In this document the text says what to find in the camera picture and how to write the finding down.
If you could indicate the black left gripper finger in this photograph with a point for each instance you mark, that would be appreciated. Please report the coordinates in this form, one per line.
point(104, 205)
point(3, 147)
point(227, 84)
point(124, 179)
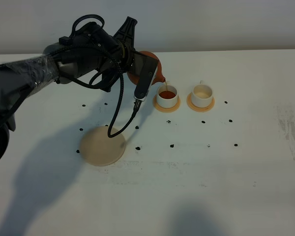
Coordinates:
point(126, 33)

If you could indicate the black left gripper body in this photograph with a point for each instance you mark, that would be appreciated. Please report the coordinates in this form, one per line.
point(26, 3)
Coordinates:
point(99, 61)

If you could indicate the brown clay teapot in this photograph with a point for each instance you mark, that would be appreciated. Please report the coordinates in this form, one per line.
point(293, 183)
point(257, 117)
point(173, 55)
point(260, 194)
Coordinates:
point(157, 78)

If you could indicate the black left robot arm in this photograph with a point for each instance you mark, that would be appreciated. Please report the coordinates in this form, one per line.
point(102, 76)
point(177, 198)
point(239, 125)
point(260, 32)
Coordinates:
point(24, 78)

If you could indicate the left white teacup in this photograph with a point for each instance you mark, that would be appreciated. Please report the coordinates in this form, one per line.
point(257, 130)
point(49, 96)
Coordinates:
point(167, 96)

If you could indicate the white teacup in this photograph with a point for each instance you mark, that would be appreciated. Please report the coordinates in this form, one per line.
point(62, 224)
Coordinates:
point(201, 95)
point(167, 96)

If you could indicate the left orange saucer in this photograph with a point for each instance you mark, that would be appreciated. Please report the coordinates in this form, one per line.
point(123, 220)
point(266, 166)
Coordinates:
point(165, 110)

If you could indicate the orange saucer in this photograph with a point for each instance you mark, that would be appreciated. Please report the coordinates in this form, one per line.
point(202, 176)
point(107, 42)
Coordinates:
point(198, 109)
point(165, 110)

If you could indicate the right orange saucer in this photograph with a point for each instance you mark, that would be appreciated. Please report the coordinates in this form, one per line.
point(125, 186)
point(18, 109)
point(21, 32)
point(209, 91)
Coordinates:
point(198, 109)

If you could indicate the right white teacup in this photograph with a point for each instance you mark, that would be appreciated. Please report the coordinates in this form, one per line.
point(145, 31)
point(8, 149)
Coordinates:
point(201, 95)

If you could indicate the large beige round coaster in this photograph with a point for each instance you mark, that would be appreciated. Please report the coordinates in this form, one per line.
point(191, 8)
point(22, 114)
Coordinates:
point(97, 149)

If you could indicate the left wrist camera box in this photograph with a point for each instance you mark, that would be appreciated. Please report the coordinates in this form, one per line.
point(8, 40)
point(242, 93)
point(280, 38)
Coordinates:
point(145, 67)

